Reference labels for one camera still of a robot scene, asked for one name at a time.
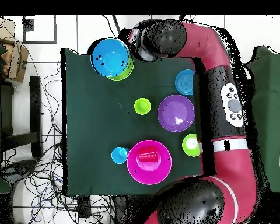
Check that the red plastic cup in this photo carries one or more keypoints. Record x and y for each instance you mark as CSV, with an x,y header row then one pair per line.
x,y
148,155

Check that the blue plastic cup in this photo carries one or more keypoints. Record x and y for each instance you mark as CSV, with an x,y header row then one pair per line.
x,y
119,155

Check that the purple plastic bowl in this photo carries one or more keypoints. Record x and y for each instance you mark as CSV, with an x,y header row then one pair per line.
x,y
175,112

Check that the green plastic cup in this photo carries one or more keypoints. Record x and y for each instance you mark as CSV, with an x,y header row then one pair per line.
x,y
142,106

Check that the dark green tablecloth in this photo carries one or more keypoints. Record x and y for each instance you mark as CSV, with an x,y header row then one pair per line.
x,y
95,140

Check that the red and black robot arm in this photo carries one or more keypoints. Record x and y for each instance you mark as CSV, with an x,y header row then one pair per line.
x,y
205,46

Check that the black metal stand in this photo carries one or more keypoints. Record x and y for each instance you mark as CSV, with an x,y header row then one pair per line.
x,y
35,116

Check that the black square frame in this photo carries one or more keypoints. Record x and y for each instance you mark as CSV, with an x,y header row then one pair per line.
x,y
28,25

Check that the large green plastic bowl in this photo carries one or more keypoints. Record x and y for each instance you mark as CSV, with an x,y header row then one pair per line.
x,y
127,74

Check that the small blue patterned bowl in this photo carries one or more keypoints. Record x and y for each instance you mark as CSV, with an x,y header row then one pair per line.
x,y
183,82

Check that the small green ribbed bowl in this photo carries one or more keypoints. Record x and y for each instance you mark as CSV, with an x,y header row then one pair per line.
x,y
189,144

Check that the large blue plastic bowl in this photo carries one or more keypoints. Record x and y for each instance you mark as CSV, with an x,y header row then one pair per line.
x,y
109,58

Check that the pink plastic bowl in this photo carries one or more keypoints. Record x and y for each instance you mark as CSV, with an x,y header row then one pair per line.
x,y
149,175

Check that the black power strip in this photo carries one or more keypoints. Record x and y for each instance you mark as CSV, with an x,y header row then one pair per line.
x,y
84,207

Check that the cardboard box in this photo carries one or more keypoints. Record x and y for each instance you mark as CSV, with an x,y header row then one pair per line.
x,y
2,30
17,60

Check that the black tripod leg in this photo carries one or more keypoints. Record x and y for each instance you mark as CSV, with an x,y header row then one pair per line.
x,y
116,23
182,17

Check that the grey pedestal foot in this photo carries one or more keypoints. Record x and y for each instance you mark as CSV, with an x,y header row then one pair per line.
x,y
18,170

